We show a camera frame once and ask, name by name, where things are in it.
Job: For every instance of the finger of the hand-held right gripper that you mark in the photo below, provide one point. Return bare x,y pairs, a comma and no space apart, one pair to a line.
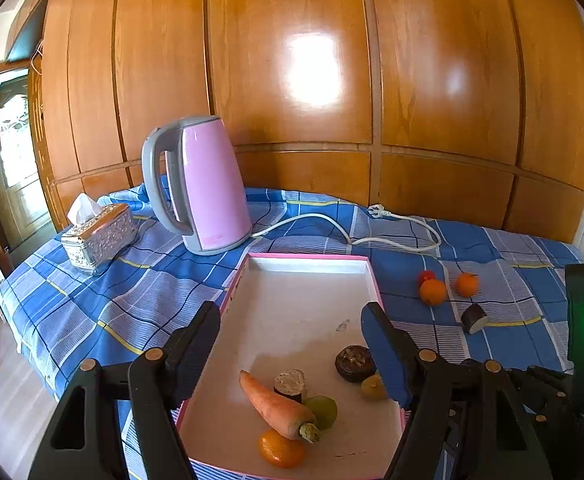
547,390

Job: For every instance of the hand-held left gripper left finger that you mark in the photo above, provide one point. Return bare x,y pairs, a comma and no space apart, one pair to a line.
196,345

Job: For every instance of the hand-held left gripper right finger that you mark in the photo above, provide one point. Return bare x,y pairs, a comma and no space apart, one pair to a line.
382,345

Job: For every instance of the dark brown mangosteen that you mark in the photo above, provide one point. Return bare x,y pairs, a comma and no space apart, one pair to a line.
354,360

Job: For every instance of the small yellow lemon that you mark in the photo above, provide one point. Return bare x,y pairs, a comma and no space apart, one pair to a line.
372,389

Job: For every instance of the large tangerine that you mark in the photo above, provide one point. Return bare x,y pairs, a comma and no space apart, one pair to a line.
433,292

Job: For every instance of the red tomato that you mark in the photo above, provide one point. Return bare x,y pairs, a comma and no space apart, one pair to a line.
426,276

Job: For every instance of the green lime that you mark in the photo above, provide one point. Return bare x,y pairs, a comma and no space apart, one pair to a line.
324,410

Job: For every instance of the pink-rimmed white box tray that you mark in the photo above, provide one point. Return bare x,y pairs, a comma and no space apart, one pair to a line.
297,310

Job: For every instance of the dark eggplant chunk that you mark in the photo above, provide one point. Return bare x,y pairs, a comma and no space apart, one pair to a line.
472,317
289,384

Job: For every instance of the orange carrot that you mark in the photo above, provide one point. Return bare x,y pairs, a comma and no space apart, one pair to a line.
272,402

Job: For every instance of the small tangerine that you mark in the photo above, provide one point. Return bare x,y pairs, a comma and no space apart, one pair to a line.
467,285

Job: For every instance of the orange kumquat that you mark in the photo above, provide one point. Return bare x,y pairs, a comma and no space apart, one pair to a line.
279,452

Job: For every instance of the blue plaid cloth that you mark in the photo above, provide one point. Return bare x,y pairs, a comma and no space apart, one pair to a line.
121,300

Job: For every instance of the silver embossed tissue box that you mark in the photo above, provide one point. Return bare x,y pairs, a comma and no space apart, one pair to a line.
101,242

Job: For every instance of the pink electric kettle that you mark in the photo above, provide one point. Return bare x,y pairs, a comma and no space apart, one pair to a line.
211,185

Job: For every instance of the white tissue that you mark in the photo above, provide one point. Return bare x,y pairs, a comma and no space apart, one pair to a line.
82,210

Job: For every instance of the wooden glazed door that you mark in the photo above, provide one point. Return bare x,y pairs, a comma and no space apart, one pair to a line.
16,160

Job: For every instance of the wooden panelled wardrobe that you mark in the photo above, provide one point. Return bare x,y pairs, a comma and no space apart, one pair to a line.
322,60

